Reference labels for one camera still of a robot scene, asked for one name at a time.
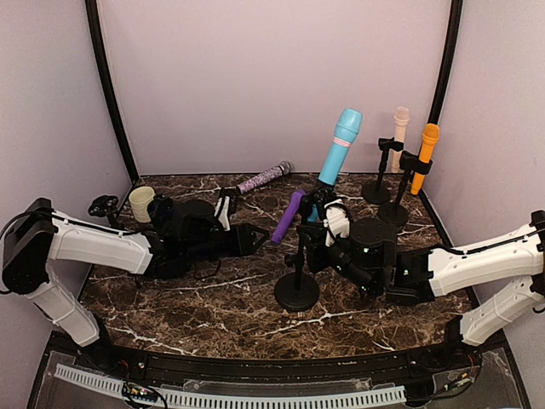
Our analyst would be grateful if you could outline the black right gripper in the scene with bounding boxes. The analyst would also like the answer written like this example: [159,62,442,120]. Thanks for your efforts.
[297,222,379,296]

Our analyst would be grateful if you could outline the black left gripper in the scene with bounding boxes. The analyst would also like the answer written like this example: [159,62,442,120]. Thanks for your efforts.
[184,223,271,265]

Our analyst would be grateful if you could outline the black stand holding blue microphone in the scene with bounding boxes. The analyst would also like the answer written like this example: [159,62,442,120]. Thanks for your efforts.
[273,187,321,311]

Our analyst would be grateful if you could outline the purple microphone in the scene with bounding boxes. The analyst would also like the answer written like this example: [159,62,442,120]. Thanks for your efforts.
[271,189,306,245]

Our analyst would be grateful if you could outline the rhinestone silver-head microphone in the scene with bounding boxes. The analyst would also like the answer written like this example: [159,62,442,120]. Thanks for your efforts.
[236,161,292,194]

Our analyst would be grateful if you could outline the light blue microphone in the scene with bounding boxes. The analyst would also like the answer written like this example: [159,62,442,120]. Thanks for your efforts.
[307,107,365,223]

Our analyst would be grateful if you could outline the black tripod shock-mount stand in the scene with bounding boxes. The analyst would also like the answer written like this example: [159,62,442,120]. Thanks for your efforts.
[88,195,124,229]

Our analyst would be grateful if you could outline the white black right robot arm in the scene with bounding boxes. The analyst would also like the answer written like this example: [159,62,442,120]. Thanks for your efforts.
[297,204,544,370]

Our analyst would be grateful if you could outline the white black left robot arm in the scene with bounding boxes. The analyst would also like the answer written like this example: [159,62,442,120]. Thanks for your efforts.
[1,195,269,372]

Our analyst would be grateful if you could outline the black stand holding orange microphone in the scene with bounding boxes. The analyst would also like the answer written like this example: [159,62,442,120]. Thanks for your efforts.
[378,151,433,228]

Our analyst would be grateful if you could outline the black stand holding white microphone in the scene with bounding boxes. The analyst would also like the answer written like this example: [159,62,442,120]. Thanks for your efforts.
[361,137,404,205]

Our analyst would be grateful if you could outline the cream white microphone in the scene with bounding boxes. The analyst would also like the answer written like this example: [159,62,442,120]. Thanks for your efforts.
[391,107,410,173]

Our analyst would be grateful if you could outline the orange microphone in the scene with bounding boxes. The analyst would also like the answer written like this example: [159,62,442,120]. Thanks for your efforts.
[410,124,439,195]

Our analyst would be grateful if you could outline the dark blue cup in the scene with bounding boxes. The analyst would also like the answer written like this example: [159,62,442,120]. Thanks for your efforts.
[146,194,175,229]

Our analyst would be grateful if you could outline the white paper cup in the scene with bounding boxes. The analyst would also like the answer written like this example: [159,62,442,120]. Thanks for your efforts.
[129,186,155,223]

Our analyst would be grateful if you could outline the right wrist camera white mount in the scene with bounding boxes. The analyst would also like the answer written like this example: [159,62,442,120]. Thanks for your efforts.
[307,186,352,247]

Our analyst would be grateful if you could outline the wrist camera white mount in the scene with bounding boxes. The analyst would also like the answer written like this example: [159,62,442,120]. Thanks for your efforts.
[307,186,352,247]
[214,187,239,231]

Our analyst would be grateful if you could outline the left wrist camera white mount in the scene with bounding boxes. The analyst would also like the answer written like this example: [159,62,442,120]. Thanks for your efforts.
[214,187,239,231]

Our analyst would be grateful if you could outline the white slotted cable duct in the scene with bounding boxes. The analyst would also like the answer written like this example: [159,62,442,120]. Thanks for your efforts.
[54,364,406,408]

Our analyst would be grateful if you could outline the black front table rail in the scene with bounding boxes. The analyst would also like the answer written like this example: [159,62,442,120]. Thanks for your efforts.
[76,344,482,384]

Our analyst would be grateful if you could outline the black right corner frame post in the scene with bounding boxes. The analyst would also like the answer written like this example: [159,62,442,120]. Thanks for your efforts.
[427,0,463,125]

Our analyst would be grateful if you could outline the black corner frame post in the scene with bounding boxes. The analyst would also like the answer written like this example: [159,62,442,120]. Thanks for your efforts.
[427,0,463,125]
[84,0,140,182]

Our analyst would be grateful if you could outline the black left corner frame post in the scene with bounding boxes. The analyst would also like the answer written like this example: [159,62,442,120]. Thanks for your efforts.
[84,0,140,182]

